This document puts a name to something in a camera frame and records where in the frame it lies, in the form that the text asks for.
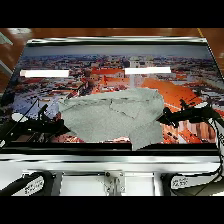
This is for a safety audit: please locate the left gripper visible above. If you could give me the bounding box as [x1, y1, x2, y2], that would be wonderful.
[49, 119, 71, 136]

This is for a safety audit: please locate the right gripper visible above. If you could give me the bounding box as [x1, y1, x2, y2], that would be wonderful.
[157, 113, 181, 129]

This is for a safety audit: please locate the grey T-shirt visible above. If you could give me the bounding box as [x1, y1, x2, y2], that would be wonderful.
[58, 87, 165, 152]

